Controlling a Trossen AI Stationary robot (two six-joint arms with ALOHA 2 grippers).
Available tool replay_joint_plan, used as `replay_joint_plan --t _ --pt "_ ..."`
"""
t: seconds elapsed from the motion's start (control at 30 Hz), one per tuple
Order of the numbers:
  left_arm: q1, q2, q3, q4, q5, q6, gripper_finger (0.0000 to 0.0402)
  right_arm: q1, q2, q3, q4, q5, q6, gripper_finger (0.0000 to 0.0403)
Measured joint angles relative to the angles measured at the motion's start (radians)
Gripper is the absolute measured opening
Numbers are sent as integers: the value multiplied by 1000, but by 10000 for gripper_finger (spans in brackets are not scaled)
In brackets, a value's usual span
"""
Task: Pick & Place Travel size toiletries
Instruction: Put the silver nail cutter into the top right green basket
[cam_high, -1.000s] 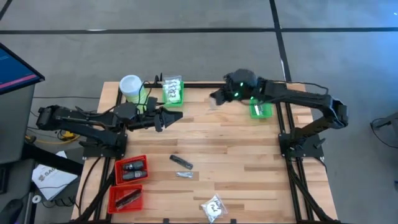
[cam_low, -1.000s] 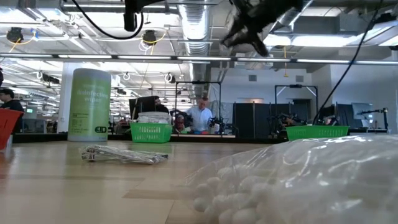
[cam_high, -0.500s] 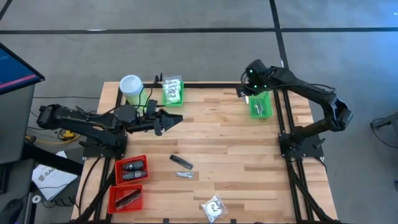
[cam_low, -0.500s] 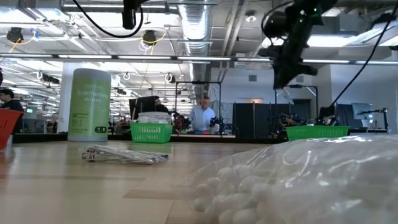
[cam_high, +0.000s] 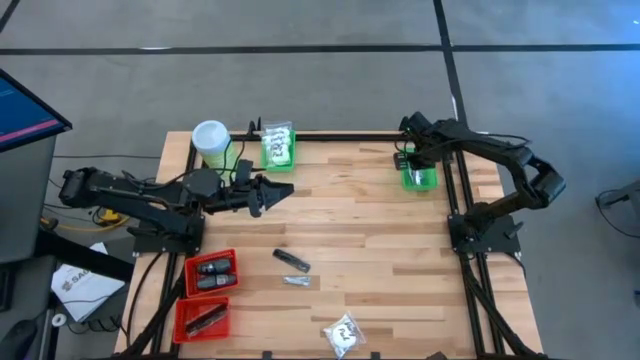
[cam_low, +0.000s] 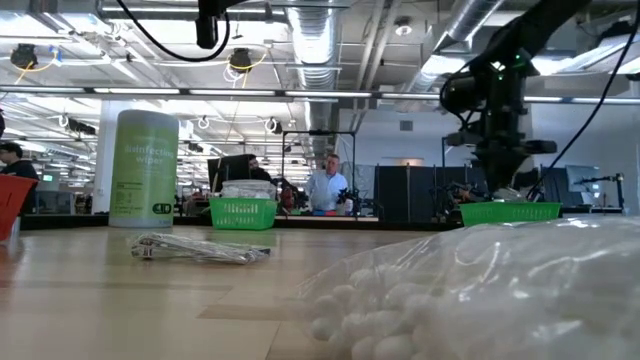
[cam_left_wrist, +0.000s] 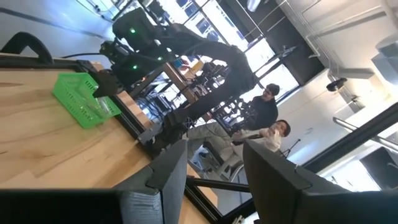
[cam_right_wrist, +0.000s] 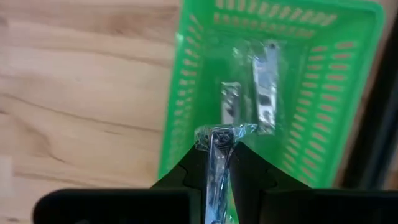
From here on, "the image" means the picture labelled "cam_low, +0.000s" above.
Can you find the long pendant light bar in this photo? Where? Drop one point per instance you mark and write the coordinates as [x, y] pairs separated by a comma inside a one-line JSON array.
[[225, 92]]

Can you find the green plastic basket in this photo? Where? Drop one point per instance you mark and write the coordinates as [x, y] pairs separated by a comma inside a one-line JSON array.
[[505, 212], [242, 214]]

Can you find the black computer monitor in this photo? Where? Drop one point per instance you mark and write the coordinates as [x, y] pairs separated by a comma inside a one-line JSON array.
[[227, 170]]

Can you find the black partition panels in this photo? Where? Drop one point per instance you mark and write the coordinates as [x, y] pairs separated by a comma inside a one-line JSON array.
[[400, 190]]

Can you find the silver spiral air duct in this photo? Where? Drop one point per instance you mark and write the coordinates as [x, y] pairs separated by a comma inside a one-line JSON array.
[[470, 15], [315, 50]]

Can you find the green disinfecting wipes canister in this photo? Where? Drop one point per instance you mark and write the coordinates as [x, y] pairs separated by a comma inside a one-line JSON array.
[[144, 170]]

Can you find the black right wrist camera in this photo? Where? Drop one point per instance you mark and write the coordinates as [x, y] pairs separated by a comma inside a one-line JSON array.
[[457, 92]]

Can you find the black ceiling device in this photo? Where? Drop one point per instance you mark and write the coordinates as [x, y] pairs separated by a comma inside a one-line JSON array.
[[241, 60]]

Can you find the black metal gantry frame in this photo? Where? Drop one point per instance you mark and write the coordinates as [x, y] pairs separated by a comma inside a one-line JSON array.
[[443, 165], [320, 132]]

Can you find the person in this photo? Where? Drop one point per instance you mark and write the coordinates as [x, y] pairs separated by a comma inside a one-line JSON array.
[[327, 189], [259, 170], [17, 165]]

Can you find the background black robot arm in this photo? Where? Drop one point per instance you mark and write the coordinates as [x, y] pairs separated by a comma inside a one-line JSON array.
[[287, 196], [350, 197]]

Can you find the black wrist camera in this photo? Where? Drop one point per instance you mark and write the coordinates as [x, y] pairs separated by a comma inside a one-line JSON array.
[[206, 32], [457, 92]]

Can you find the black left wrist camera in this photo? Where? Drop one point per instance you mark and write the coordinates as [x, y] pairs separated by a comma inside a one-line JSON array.
[[206, 32]]

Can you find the grey monitor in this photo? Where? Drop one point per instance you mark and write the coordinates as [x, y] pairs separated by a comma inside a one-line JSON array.
[[580, 175]]

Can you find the red plastic basket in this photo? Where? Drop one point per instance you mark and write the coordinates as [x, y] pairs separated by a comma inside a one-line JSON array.
[[15, 205]]

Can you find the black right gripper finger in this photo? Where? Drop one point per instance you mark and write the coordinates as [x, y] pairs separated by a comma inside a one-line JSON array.
[[492, 170], [511, 170]]

